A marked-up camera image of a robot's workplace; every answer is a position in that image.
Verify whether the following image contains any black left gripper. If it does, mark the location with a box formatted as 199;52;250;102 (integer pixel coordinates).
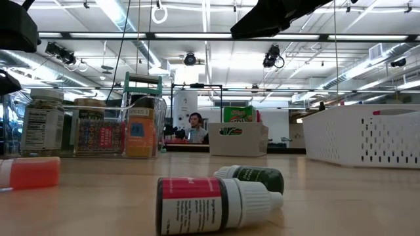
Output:
0;0;42;96

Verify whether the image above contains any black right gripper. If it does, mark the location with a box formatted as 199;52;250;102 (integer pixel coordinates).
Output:
229;0;333;39

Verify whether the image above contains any spice jar with white lid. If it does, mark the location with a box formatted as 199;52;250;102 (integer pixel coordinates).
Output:
19;88;66;157

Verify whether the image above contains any small orange dropper bottle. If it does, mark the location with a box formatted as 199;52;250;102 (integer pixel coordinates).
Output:
0;156;62;191

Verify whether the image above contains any green Apple Jacks cereal box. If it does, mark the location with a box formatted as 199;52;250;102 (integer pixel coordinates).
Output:
223;105;257;136

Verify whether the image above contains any smoked paprika tin red lid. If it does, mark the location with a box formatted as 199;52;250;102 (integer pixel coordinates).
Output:
73;118;126;157

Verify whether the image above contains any brown spice pouch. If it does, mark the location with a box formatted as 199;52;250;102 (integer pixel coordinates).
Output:
125;107;158;159

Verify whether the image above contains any small dark green dropper bottle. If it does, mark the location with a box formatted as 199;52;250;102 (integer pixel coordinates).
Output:
213;165;285;195

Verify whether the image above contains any small red-label dropper bottle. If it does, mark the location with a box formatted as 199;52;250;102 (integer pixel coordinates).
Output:
155;176;284;236

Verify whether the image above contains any clear glass container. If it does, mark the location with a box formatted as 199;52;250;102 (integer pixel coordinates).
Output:
0;87;168;160

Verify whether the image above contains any white cabinet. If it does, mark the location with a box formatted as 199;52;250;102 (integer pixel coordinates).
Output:
262;109;290;145

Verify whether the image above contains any white column machine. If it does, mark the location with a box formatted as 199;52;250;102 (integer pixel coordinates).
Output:
173;90;199;130

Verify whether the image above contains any person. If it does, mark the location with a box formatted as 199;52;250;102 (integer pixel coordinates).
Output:
187;111;209;145

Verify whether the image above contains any white perforated basket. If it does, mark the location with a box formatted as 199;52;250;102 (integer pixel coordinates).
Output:
301;104;420;168

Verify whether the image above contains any silver ventilation duct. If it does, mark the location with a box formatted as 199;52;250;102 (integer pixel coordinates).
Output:
0;49;109;99
323;42;420;91

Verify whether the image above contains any black ceiling camera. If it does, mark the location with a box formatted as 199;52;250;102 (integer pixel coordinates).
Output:
182;51;198;67
389;57;408;69
44;41;78;66
262;44;285;69

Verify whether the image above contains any black overhead frame beam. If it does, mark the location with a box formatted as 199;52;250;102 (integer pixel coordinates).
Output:
37;31;420;43

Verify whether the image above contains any thin hanging cord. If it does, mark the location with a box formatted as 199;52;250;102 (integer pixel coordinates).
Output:
136;0;141;75
333;0;339;106

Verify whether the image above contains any black rectangular stand frame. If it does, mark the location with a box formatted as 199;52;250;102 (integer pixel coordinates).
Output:
169;83;224;124

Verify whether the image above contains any white cable loop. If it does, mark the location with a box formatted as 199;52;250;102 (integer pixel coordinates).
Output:
150;3;169;25

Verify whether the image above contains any black hanging cable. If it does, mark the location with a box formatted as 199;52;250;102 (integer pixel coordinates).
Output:
104;0;132;102

